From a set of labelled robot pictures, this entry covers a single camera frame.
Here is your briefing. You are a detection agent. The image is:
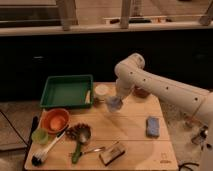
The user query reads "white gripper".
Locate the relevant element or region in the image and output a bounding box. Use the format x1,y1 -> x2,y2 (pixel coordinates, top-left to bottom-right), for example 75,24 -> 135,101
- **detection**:
115,78 -> 133,100

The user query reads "light blue towel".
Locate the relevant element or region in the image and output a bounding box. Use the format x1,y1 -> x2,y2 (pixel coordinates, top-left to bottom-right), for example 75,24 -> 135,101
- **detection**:
106,96 -> 123,112

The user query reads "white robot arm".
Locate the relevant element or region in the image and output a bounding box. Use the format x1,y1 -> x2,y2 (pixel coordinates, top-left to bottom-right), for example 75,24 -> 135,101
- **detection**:
114,53 -> 213,171

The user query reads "white paper cup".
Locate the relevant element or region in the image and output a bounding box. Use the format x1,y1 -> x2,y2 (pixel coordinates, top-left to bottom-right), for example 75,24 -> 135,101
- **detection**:
94,84 -> 109,100

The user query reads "small green cup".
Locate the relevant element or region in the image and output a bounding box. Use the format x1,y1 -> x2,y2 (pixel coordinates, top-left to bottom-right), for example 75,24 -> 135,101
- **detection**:
31,128 -> 48,145

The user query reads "brown bowl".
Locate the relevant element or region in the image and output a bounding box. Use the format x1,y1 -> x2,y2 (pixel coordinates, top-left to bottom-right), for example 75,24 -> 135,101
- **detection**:
134,87 -> 150,98

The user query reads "blue sponge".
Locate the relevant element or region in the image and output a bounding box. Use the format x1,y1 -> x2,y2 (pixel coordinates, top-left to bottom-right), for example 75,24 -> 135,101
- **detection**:
146,116 -> 160,138

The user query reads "green plastic tray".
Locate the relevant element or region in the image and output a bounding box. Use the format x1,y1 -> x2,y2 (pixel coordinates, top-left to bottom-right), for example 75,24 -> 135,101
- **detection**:
40,75 -> 93,109

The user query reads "silver spoon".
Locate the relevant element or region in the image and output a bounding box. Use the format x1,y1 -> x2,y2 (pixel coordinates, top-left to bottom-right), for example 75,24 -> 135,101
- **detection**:
68,146 -> 106,157

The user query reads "wooden block brush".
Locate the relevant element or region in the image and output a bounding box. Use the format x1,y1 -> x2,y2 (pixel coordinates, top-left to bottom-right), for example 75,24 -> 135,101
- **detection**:
99,142 -> 125,166

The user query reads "orange bowl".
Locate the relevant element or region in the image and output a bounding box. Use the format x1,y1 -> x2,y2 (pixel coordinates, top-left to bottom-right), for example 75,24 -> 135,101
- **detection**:
41,108 -> 69,134

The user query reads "green handled metal scoop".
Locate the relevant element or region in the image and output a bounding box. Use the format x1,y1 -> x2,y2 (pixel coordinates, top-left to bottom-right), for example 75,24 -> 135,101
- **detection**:
71,128 -> 91,164

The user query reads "white handled dish brush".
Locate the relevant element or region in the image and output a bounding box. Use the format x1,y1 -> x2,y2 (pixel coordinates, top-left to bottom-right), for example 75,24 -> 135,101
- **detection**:
31,127 -> 67,166

